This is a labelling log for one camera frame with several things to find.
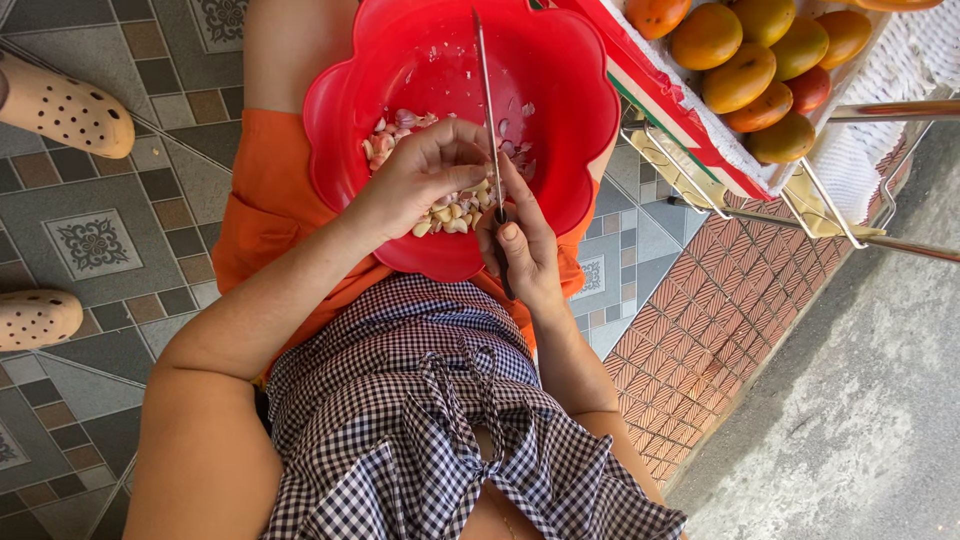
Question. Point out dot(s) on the person's right hand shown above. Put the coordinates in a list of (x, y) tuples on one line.
[(536, 259)]

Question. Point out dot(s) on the person's left hand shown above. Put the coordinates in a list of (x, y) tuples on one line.
[(416, 180)]

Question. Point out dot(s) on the single garlic clove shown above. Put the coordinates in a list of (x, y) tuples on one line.
[(478, 186)]

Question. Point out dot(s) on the pile of unpeeled garlic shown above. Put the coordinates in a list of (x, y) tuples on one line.
[(390, 139)]

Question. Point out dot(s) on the pile of peeled garlic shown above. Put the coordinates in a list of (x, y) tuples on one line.
[(450, 219)]

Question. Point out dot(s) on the scattered garlic skins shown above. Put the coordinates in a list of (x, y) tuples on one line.
[(521, 154)]

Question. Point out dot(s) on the red scalloped plastic bowl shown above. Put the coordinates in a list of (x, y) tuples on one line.
[(450, 60)]

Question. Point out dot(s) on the person's bare thigh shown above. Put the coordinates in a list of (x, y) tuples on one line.
[(296, 45)]

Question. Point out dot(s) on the checked gingham shirt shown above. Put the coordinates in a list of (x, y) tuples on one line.
[(390, 405)]

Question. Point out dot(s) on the white foam box red-taped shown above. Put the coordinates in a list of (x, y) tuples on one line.
[(675, 97)]

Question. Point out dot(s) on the heap of orange mangoes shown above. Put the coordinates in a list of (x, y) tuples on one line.
[(757, 67)]

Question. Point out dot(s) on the metal tube rack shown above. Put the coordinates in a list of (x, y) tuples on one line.
[(847, 232)]

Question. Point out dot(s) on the beige perforated clog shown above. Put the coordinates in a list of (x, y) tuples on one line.
[(34, 319), (67, 109)]

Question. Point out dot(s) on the white woven cloth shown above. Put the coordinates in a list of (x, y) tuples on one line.
[(900, 67)]

